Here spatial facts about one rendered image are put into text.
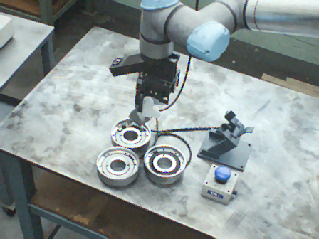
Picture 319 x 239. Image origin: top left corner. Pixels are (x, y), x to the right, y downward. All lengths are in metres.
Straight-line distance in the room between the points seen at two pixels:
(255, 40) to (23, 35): 1.45
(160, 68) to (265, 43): 1.84
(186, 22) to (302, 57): 1.99
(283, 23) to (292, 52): 1.94
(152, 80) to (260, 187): 0.40
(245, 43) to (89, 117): 1.69
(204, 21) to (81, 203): 0.77
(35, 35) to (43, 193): 0.64
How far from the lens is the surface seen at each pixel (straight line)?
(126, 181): 1.23
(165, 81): 1.13
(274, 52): 2.94
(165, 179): 1.24
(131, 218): 1.51
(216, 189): 1.22
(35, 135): 1.38
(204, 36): 0.95
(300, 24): 0.97
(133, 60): 1.15
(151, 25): 1.03
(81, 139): 1.36
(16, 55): 1.85
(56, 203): 1.54
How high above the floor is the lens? 1.80
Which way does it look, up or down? 45 degrees down
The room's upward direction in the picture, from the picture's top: 5 degrees clockwise
